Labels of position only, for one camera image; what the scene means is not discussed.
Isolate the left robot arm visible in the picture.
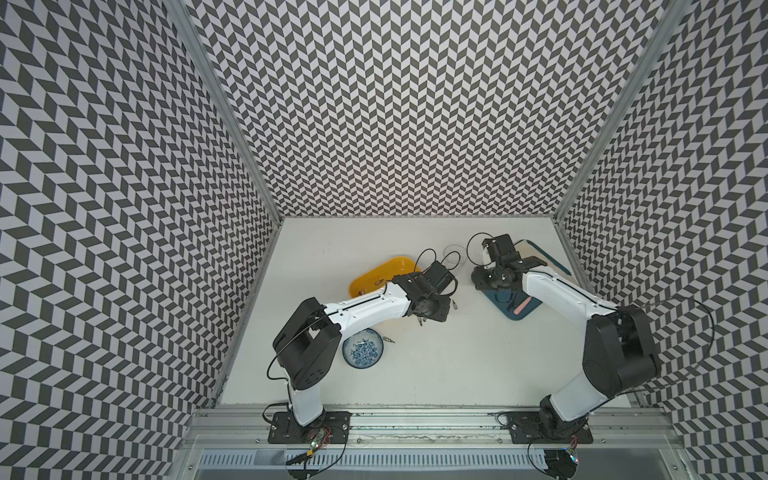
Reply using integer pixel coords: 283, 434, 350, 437
270, 261, 458, 427

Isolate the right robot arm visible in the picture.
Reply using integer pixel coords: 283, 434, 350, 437
471, 234, 661, 444

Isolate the yellow plastic storage box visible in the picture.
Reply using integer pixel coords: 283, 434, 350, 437
348, 256, 419, 298

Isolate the teal tray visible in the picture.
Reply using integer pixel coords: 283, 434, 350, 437
485, 239, 575, 321

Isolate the clear plastic cup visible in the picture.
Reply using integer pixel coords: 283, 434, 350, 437
442, 243, 467, 258

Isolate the blue white ceramic bowl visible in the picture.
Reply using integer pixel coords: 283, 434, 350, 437
342, 329, 385, 370

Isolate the pink handled utensil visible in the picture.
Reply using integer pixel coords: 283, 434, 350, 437
514, 297, 531, 315

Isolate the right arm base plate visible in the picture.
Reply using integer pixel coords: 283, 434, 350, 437
501, 411, 594, 446

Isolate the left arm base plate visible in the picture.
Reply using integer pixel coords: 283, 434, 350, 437
268, 411, 352, 445

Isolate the aluminium front rail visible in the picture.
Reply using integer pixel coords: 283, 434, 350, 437
182, 405, 683, 449

